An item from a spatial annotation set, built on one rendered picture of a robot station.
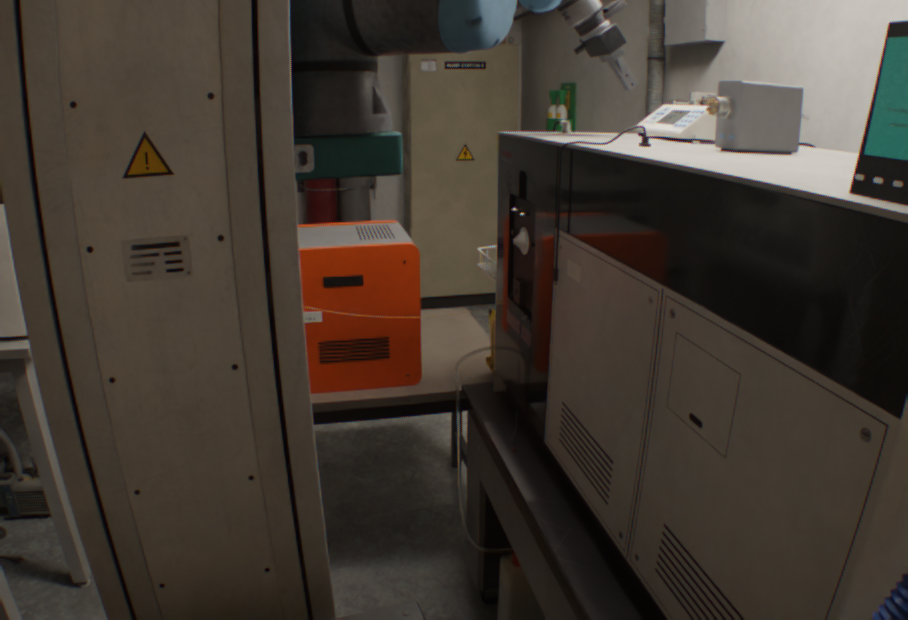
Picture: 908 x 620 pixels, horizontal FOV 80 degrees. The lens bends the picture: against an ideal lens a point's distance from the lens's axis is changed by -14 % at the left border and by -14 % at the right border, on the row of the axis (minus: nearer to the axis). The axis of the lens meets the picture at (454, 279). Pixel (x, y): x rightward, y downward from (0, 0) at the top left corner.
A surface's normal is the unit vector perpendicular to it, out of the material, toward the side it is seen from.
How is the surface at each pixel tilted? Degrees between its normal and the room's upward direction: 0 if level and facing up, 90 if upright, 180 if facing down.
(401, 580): 0
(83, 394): 90
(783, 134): 90
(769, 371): 90
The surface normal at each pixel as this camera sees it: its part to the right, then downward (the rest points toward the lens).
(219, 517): 0.33, 0.26
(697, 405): -0.98, 0.06
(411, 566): 0.00, -0.96
